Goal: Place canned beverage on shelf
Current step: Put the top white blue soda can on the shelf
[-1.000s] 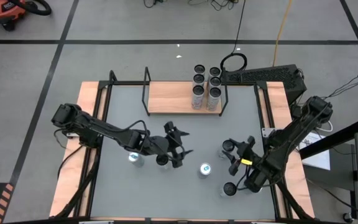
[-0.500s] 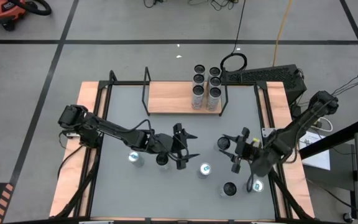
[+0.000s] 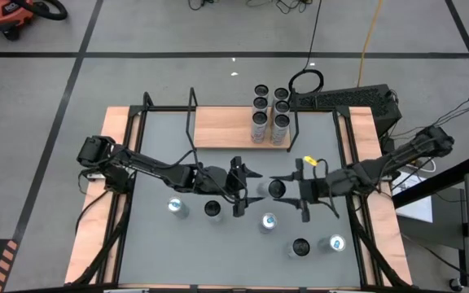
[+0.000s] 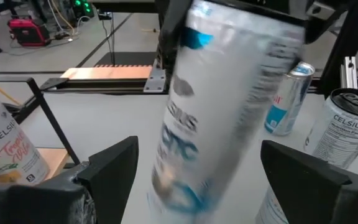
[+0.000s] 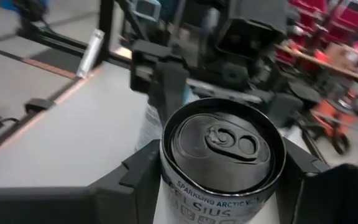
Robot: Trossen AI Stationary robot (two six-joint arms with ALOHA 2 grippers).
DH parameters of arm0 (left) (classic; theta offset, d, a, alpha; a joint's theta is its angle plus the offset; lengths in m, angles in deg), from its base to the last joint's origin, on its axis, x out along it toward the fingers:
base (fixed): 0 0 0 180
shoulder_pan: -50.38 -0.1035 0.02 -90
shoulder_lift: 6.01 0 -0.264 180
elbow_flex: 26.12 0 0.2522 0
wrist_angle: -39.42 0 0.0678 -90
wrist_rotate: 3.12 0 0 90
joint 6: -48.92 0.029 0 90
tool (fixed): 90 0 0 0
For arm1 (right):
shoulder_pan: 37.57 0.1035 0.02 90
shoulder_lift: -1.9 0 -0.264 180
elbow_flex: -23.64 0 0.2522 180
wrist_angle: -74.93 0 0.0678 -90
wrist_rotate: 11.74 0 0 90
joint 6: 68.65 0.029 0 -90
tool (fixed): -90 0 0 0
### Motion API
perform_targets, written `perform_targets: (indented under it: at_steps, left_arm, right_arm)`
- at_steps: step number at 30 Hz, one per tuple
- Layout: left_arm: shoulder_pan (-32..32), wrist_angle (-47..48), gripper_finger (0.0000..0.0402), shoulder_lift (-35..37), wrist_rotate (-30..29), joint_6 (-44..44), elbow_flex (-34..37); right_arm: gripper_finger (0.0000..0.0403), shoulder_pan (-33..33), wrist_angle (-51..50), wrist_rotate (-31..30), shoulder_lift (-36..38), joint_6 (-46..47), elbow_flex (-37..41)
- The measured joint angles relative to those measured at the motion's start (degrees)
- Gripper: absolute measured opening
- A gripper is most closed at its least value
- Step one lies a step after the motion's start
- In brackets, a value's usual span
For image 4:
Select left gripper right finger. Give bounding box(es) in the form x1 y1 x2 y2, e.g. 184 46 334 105
260 139 358 224

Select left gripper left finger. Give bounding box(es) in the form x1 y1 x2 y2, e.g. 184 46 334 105
0 136 139 224

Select white Celsius Tropical Vibe can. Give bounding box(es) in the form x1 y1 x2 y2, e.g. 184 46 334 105
0 81 50 186

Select white Celsius can blue band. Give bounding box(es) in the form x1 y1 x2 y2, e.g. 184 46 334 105
146 0 306 224

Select silver blue Red Bull can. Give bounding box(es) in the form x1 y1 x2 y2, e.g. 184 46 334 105
264 61 316 137
255 185 291 224

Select white Celsius can black lid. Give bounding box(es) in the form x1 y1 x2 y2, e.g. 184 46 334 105
303 88 358 170

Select wooden table base board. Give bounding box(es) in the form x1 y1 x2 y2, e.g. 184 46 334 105
60 65 154 81

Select black mat orange stripes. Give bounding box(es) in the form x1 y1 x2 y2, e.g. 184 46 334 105
94 51 160 68

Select red black tool case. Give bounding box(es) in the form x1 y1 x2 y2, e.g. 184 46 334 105
7 15 52 47

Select black device green lights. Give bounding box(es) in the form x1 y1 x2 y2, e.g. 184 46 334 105
70 0 95 19

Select white metal bracket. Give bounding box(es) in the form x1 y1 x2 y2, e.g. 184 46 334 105
143 58 167 93

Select silver aluminium extrusion post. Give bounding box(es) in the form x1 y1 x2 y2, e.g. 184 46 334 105
340 55 358 90

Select yellow floor cable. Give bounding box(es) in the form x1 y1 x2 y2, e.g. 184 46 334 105
0 72 23 106

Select thick black diagonal frame strut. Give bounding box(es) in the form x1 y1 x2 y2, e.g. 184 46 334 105
317 0 358 96

